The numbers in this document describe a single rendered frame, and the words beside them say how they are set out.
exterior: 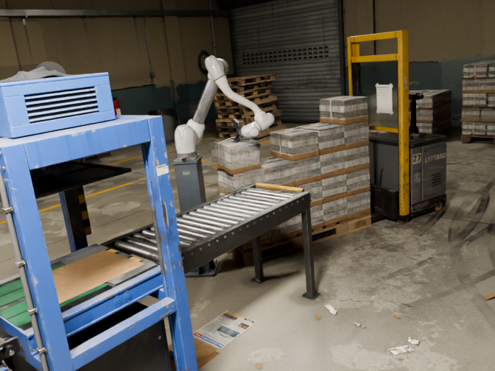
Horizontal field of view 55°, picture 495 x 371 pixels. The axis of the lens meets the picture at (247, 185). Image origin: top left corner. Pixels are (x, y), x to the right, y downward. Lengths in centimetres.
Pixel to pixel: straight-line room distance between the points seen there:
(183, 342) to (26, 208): 103
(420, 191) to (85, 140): 383
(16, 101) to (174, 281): 101
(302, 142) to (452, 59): 651
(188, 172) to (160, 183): 174
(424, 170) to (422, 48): 575
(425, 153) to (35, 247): 398
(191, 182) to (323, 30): 815
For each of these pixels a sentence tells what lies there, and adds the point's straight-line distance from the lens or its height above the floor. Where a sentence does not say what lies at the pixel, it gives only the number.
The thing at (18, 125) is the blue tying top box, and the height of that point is 159.
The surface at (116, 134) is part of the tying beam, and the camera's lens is 196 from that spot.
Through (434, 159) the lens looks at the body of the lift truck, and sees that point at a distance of 516.
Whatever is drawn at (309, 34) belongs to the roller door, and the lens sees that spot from 1175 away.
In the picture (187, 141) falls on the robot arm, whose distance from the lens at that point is 380.
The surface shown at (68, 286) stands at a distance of 242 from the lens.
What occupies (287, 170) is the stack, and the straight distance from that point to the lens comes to 417.
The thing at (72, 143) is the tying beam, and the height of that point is 151.
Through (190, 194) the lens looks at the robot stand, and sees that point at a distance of 388.
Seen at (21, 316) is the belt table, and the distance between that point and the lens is 227.
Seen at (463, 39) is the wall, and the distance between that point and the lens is 1030.
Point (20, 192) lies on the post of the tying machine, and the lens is 179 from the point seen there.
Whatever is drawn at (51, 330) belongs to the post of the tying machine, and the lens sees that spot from 197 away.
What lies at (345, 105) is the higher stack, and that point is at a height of 124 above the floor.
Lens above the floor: 176
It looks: 15 degrees down
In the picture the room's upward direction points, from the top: 6 degrees counter-clockwise
